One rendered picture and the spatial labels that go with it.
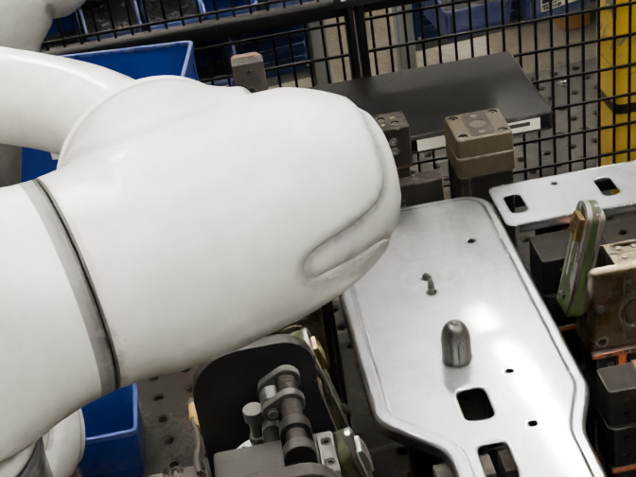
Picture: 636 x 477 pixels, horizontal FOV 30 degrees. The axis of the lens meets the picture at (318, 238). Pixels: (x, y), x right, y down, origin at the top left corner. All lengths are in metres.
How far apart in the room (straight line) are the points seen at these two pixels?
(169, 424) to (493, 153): 0.60
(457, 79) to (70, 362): 1.35
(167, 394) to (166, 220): 1.30
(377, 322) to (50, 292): 0.89
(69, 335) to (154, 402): 1.29
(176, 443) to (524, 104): 0.69
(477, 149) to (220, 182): 1.09
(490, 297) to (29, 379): 0.93
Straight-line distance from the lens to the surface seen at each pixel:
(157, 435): 1.73
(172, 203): 0.50
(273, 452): 0.98
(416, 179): 1.61
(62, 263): 0.49
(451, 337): 1.26
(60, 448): 1.38
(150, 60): 1.75
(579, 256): 1.32
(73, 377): 0.51
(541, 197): 1.55
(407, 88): 1.79
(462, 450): 1.18
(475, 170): 1.60
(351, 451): 1.05
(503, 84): 1.77
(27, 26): 1.04
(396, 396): 1.25
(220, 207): 0.50
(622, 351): 1.41
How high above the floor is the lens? 1.81
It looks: 32 degrees down
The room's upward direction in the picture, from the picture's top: 9 degrees counter-clockwise
